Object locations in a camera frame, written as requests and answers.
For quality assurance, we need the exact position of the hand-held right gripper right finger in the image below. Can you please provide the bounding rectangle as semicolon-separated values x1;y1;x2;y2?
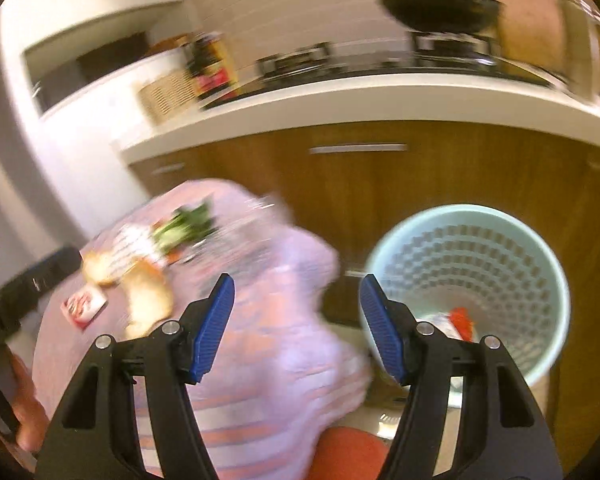
358;273;566;480

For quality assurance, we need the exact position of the table with striped pink cloth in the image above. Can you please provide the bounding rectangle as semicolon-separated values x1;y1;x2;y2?
32;177;377;480

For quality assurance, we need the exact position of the grey metal container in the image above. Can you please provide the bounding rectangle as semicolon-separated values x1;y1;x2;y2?
559;0;600;102

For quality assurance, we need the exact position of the tan board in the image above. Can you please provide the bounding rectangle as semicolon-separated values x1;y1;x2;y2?
497;0;567;73

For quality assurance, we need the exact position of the pale green perforated waste basket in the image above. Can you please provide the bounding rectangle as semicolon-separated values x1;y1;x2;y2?
365;203;572;389

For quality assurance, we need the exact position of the dark sauce bottle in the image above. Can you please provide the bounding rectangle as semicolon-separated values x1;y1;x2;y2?
186;32;242;102

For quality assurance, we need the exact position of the green leafy vegetable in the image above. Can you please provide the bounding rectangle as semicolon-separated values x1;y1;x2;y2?
152;201;219;256

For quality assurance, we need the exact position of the red and white packet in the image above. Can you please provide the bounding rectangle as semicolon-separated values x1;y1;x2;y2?
61;285;109;334

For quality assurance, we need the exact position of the orange round stool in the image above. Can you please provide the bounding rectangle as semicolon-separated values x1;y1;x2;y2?
305;426;391;480

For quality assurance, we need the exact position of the wooden kitchen cabinet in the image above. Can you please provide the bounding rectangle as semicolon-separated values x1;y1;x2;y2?
125;120;600;463

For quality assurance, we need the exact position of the red and white wrapper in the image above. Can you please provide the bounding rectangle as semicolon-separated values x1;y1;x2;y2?
422;306;477;345

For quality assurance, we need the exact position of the white crumpled paper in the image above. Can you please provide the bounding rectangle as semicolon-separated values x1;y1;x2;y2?
111;224;161;264

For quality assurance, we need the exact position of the black gas cooktop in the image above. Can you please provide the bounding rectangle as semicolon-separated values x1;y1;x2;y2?
200;30;561;111

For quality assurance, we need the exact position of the large bread piece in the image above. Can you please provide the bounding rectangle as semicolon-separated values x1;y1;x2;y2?
121;259;177;339

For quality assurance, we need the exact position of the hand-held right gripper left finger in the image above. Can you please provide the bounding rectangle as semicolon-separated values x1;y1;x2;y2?
35;273;237;480

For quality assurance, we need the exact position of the woven storage basket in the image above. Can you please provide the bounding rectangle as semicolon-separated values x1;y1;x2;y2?
138;67;202;124

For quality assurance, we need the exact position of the person's left hand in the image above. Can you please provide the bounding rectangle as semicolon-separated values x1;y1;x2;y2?
7;354;54;453

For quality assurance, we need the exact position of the white kitchen countertop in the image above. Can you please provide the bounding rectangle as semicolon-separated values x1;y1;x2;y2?
40;52;600;163

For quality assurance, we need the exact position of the small bread piece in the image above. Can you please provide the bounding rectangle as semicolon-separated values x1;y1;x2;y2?
81;249;127;289

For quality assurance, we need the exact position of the black wok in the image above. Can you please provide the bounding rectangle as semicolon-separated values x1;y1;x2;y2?
380;0;506;37

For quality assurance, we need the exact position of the clear plastic bag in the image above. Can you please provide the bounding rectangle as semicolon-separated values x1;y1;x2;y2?
180;194;292;272

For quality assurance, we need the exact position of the long metal cabinet handle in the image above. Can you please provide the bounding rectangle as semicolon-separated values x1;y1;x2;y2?
309;143;409;155

